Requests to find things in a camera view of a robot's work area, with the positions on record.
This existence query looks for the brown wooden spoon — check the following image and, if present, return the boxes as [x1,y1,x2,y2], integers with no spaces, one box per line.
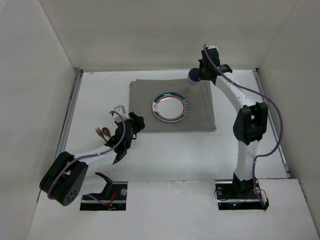
[102,127,111,140]

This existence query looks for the purple plastic cup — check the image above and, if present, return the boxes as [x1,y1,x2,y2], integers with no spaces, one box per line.
[187,67,201,86]

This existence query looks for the white plate green rim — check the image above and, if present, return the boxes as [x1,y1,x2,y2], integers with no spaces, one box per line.
[151,92,189,123]

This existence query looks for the grey cloth placemat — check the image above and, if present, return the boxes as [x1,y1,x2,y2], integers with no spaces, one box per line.
[129,79,216,133]

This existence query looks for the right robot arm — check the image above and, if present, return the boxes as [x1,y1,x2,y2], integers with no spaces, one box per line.
[198,44,268,199]

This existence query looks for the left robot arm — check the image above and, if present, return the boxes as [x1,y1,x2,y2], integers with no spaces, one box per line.
[39,110,145,207]

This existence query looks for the brown wooden fork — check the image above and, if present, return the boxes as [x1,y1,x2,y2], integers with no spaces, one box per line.
[95,127,108,143]

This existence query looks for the white front cover board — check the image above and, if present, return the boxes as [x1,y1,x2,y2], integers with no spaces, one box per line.
[28,179,319,240]

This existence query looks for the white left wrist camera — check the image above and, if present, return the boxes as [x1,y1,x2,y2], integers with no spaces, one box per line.
[110,105,129,123]

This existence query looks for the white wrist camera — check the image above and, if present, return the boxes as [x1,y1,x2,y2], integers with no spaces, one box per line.
[110,105,129,123]
[203,44,217,50]

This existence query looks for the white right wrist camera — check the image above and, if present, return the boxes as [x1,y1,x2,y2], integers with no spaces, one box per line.
[203,44,217,50]

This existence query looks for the left aluminium table rail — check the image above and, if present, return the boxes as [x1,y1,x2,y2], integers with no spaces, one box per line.
[52,67,83,164]

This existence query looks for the aluminium table rail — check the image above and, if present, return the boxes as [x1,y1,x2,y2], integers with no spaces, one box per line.
[52,67,83,164]
[252,68,292,179]

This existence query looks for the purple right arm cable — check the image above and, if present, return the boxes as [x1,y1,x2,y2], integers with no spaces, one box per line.
[202,44,285,210]

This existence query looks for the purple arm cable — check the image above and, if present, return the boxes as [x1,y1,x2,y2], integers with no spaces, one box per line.
[202,44,285,210]
[47,111,127,205]

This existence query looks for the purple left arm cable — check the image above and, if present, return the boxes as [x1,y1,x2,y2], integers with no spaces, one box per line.
[47,111,127,205]

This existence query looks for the right aluminium table rail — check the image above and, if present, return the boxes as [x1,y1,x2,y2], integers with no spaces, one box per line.
[252,68,292,179]

